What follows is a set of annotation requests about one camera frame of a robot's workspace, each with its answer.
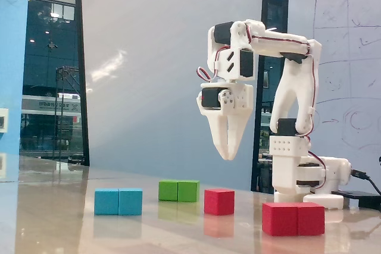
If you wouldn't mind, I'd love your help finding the black plug cable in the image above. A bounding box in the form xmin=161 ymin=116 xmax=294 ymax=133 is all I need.
xmin=350 ymin=169 xmax=381 ymax=197

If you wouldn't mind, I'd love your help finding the long blue block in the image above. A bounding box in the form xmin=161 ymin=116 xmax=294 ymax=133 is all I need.
xmin=94 ymin=187 xmax=143 ymax=216

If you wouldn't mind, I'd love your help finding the small red cube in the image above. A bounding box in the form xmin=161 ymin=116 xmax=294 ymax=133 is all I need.
xmin=204 ymin=188 xmax=235 ymax=216

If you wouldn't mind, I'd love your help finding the black window frame post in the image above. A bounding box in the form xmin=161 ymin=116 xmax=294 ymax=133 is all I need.
xmin=73 ymin=0 xmax=90 ymax=167

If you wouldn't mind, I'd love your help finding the long green block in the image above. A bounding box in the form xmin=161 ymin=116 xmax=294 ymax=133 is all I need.
xmin=158 ymin=180 xmax=200 ymax=203

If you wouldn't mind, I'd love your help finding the white wall socket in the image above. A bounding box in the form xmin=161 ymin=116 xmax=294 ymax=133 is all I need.
xmin=0 ymin=108 xmax=10 ymax=133

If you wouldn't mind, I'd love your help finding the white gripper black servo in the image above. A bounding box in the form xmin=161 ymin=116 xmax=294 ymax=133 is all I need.
xmin=196 ymin=83 xmax=254 ymax=161

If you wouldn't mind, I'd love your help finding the long red block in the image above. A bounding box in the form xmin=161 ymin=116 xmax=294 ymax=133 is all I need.
xmin=261 ymin=202 xmax=326 ymax=237

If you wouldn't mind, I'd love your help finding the base servo cable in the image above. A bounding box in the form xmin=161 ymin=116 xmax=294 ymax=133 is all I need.
xmin=306 ymin=136 xmax=328 ymax=191

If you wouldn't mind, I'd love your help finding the flat black box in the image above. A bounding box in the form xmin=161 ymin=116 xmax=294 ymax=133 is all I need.
xmin=331 ymin=190 xmax=381 ymax=210

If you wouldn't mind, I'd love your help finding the forearm servo cable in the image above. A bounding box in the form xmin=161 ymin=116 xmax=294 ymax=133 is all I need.
xmin=246 ymin=26 xmax=312 ymax=57

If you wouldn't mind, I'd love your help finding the gripper servo cable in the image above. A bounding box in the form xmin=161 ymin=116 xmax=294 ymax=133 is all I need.
xmin=195 ymin=46 xmax=232 ymax=84

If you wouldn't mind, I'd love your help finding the upper arm servo cable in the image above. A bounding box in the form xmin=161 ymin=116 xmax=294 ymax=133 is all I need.
xmin=308 ymin=47 xmax=318 ymax=140

